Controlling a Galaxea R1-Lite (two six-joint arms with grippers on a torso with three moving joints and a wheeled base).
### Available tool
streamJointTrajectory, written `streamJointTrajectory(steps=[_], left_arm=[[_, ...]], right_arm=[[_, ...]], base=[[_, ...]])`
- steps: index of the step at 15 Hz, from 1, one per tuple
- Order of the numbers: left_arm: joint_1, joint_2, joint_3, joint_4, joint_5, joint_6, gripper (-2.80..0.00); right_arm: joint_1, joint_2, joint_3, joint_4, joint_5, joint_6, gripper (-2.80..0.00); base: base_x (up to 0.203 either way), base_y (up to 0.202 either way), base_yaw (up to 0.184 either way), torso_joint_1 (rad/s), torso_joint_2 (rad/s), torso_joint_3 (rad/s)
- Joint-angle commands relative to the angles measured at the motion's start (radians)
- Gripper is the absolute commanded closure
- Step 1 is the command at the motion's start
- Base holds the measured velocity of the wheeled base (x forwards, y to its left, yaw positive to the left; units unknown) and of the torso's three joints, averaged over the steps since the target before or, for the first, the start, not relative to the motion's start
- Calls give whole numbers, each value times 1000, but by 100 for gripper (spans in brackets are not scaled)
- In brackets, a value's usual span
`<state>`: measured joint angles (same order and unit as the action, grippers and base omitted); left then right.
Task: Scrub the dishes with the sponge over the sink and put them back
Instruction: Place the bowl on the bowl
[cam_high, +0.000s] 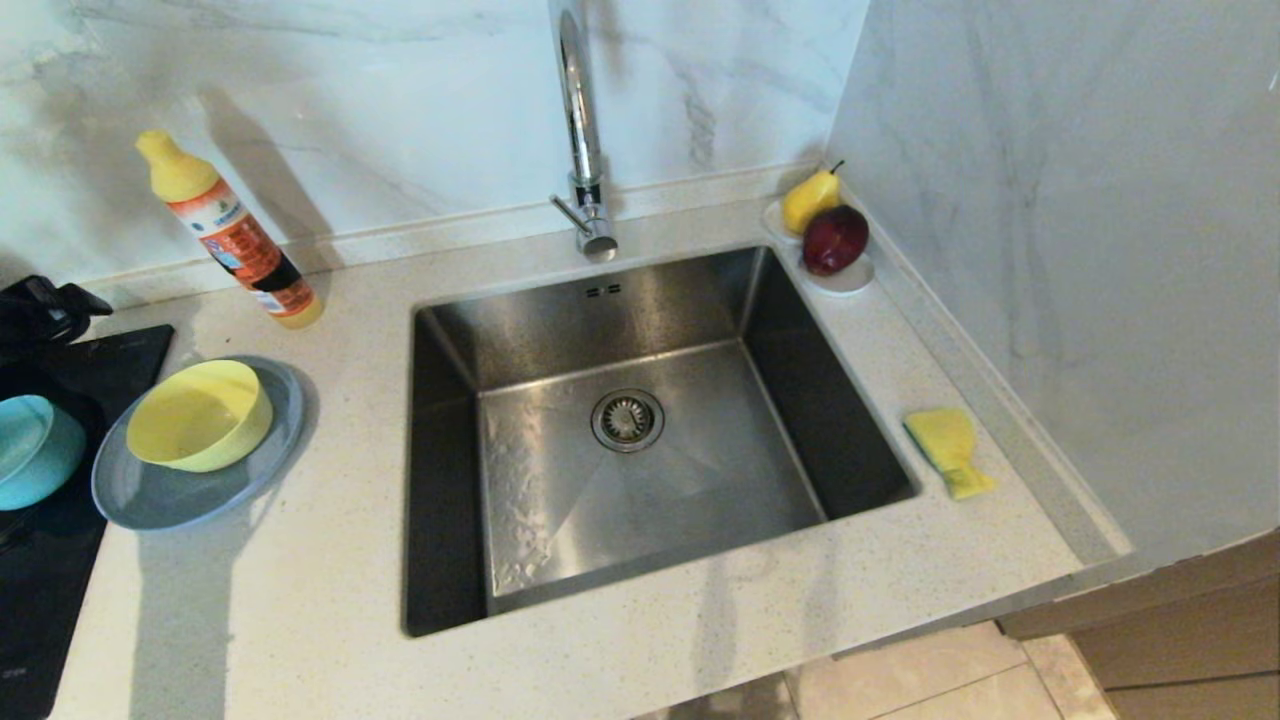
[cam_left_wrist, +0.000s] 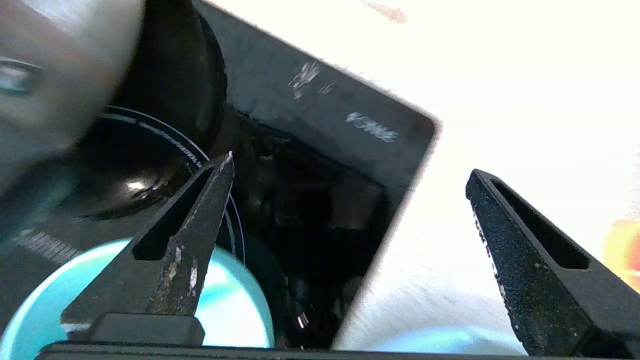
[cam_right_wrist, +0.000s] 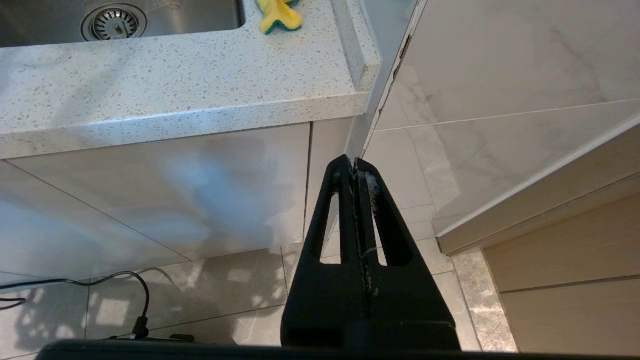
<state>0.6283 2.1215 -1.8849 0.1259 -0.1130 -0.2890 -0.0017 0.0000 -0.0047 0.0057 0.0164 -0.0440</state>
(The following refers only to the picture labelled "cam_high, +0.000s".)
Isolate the yellow-green bowl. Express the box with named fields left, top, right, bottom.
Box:
left=126, top=359, right=274, bottom=474

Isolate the orange dish soap bottle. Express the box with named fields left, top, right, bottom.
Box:
left=136, top=129, right=325, bottom=329

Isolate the stainless steel sink basin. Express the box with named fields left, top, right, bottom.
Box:
left=403, top=243, right=921, bottom=639

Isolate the chrome kitchen faucet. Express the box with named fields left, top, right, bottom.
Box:
left=547, top=0, right=621, bottom=264

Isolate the metal sink drain strainer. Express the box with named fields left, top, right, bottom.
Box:
left=590, top=388, right=666, bottom=454

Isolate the small white dish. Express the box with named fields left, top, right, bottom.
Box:
left=763, top=199, right=804, bottom=245
left=800, top=251, right=877, bottom=296

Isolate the dark red apple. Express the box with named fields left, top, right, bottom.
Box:
left=802, top=205, right=871, bottom=277

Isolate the blue-grey plate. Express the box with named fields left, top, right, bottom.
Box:
left=91, top=355, right=306, bottom=531

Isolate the yellow pear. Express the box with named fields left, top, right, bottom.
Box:
left=781, top=160, right=847, bottom=235

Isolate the beige wooden cabinet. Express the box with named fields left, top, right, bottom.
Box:
left=997, top=530, right=1280, bottom=720

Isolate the black induction cooktop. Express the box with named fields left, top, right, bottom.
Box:
left=0, top=323, right=175, bottom=720

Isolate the teal bowl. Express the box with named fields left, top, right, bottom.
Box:
left=0, top=394, right=88, bottom=512

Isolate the yellow and green sponge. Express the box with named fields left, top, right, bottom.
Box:
left=904, top=408, right=997, bottom=500

